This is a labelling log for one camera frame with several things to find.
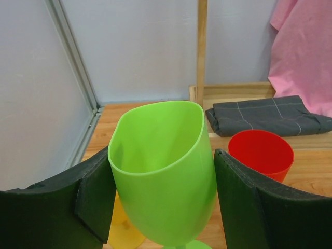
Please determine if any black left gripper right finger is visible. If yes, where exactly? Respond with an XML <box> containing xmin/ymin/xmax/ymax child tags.
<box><xmin>214</xmin><ymin>149</ymin><xmax>331</xmax><ymax>248</ymax></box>

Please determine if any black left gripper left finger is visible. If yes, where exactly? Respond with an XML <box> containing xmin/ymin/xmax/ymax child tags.
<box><xmin>1</xmin><ymin>148</ymin><xmax>116</xmax><ymax>248</ymax></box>

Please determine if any yellow wine glass front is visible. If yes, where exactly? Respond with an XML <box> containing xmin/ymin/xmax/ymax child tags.
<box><xmin>107</xmin><ymin>193</ymin><xmax>146</xmax><ymax>249</ymax></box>

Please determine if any red wine glass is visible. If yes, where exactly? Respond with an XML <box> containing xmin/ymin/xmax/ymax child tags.
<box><xmin>228</xmin><ymin>130</ymin><xmax>295</xmax><ymax>183</ymax></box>

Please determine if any green wine glass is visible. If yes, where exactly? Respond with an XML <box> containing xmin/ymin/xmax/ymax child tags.
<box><xmin>108</xmin><ymin>101</ymin><xmax>217</xmax><ymax>248</ymax></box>

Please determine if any folded dark grey cloth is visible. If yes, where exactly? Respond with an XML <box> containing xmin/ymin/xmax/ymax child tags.
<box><xmin>205</xmin><ymin>95</ymin><xmax>331</xmax><ymax>137</ymax></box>

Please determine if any pink t-shirt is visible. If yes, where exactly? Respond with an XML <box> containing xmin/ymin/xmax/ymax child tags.
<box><xmin>268</xmin><ymin>0</ymin><xmax>331</xmax><ymax>116</ymax></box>

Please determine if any aluminium frame rail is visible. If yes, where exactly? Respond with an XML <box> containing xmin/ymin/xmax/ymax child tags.
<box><xmin>45</xmin><ymin>1</ymin><xmax>104</xmax><ymax>169</ymax></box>

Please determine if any wooden clothes rack frame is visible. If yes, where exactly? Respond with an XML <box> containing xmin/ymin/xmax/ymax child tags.
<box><xmin>188</xmin><ymin>0</ymin><xmax>332</xmax><ymax>151</ymax></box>

